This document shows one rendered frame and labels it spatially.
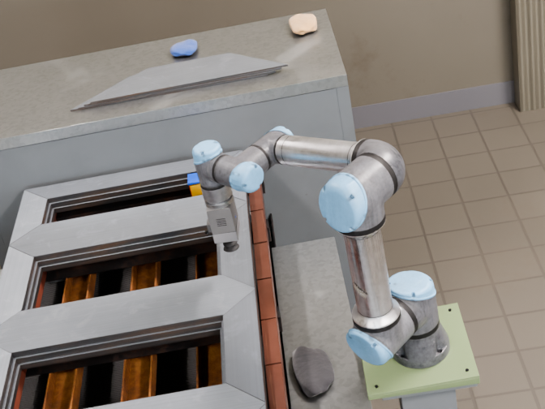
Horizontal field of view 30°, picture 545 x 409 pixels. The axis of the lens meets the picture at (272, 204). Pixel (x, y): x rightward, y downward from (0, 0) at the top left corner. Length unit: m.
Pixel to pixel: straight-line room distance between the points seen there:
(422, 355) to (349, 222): 0.55
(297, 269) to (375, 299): 0.74
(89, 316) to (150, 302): 0.17
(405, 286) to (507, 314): 1.41
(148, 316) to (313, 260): 0.62
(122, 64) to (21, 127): 0.49
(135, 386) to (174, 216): 0.58
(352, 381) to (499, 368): 1.10
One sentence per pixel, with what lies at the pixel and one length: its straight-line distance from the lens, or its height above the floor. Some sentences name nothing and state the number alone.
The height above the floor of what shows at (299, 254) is 0.68.
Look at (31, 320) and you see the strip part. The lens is 2.85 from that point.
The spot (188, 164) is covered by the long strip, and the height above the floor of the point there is 0.87.
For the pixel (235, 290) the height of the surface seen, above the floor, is 0.87.
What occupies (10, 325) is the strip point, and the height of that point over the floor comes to 0.87.
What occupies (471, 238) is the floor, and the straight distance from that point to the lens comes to 4.30.
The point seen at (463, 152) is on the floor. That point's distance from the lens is 4.89.
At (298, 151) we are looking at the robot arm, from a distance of 2.45.
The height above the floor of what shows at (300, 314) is 0.68.
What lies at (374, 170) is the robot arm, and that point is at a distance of 2.21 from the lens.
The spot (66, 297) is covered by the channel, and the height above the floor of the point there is 0.70.
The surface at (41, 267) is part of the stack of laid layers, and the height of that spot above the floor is 0.83.
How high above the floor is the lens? 2.46
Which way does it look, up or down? 32 degrees down
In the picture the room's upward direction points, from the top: 11 degrees counter-clockwise
